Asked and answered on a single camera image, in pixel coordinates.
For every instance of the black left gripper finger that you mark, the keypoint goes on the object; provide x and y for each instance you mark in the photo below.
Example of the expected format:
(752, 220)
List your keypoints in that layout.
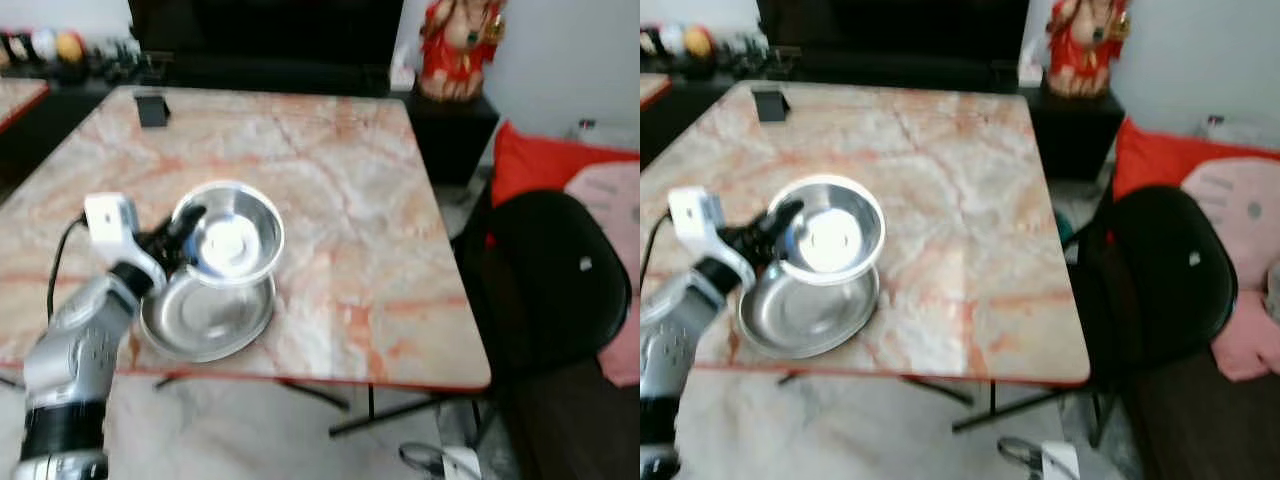
(184, 262)
(190, 220)
(785, 220)
(777, 262)

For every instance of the stainless steel bowl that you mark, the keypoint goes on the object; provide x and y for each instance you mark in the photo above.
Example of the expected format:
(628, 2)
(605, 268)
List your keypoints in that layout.
(830, 232)
(232, 235)

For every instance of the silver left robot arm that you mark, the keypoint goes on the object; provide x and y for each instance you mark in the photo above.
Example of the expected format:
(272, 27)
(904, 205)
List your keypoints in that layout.
(75, 350)
(675, 345)

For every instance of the stainless steel plate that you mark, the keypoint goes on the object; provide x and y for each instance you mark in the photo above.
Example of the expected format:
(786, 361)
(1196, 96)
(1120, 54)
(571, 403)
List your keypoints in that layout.
(205, 325)
(805, 320)

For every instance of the small black phone stand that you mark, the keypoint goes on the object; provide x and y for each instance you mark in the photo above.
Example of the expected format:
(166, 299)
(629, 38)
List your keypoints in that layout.
(151, 110)
(771, 105)

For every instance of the pink plush pillow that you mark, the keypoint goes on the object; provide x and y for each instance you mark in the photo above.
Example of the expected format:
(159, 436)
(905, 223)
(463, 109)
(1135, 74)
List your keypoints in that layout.
(612, 195)
(1240, 205)

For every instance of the red-edged marble side table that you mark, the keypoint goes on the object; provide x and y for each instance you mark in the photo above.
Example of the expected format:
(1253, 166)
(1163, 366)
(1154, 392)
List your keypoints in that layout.
(18, 98)
(652, 88)

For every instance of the orange round plush toy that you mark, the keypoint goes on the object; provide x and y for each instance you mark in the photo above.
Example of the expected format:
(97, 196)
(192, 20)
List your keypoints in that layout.
(699, 41)
(70, 46)

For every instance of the black television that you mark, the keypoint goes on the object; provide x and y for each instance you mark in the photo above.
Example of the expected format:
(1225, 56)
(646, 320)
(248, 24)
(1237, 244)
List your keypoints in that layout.
(890, 26)
(265, 28)

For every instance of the black round-backed chair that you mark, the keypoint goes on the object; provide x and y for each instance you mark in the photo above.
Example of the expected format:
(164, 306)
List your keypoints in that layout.
(545, 275)
(1160, 275)

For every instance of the white round plush toy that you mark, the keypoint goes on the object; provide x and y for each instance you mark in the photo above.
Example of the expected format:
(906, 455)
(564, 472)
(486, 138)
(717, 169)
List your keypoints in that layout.
(672, 39)
(43, 43)

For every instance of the black-eared mouse plush toy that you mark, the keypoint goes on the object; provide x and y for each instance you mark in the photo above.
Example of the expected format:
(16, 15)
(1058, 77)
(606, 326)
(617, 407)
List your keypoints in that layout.
(648, 41)
(14, 46)

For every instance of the red cushion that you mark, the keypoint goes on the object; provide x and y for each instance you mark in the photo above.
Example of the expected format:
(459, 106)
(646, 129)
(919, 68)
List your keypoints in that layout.
(535, 165)
(1150, 158)

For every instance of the red and gold statue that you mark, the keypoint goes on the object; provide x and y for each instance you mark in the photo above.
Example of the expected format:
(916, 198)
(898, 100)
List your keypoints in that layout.
(458, 50)
(1085, 48)

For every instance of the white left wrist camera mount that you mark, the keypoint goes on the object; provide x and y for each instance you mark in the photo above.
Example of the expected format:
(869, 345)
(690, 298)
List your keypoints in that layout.
(108, 218)
(692, 212)

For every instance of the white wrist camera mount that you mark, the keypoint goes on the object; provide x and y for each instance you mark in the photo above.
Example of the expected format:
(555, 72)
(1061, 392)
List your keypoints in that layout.
(1060, 462)
(108, 218)
(692, 212)
(460, 464)

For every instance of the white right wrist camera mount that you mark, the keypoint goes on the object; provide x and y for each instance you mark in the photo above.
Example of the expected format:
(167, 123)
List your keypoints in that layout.
(1060, 462)
(460, 464)

